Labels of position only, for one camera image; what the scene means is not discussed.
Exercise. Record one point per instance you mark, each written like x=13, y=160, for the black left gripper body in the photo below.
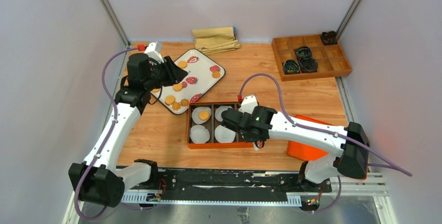
x=155, y=79

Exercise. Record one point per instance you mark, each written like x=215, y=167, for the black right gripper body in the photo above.
x=248, y=138

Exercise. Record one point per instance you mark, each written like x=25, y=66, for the round yellow cookie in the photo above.
x=177, y=87
x=182, y=64
x=169, y=100
x=204, y=115

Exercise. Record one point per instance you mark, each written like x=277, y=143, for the white strawberry tray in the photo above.
x=196, y=84

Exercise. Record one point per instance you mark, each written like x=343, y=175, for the swirl yellow cookie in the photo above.
x=216, y=74

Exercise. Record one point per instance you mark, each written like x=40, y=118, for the orange compartment cookie box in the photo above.
x=211, y=124

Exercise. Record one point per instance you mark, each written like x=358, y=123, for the orange box lid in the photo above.
x=304, y=150

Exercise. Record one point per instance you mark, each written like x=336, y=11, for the metal tongs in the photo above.
x=255, y=146

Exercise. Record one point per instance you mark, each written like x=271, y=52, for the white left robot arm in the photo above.
x=96, y=179

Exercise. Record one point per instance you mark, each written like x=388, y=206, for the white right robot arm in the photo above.
x=284, y=128

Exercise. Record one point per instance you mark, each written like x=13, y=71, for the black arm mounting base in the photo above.
x=225, y=186

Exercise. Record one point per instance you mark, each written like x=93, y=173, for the flower yellow cookie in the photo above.
x=176, y=106
x=184, y=102

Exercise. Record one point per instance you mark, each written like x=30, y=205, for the white paper cup front middle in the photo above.
x=224, y=135

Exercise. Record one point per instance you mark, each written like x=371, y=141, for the white paper cup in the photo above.
x=219, y=111
x=224, y=135
x=195, y=113
x=199, y=134

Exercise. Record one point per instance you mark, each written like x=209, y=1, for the white paper cup back middle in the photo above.
x=219, y=111

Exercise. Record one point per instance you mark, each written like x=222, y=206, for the folded yellow cloth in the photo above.
x=216, y=40

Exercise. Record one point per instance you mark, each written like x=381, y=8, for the white paper cup back left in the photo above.
x=195, y=113

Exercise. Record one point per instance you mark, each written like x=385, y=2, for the white paper cup front left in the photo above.
x=199, y=134

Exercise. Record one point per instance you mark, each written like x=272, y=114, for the wooden compartment organizer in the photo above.
x=331, y=59

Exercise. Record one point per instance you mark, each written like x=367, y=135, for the dark rolled item in corner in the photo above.
x=329, y=38

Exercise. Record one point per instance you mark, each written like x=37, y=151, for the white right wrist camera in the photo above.
x=248, y=104

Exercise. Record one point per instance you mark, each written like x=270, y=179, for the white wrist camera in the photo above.
x=152, y=50
x=248, y=104

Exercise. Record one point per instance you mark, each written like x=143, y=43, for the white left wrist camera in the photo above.
x=152, y=50

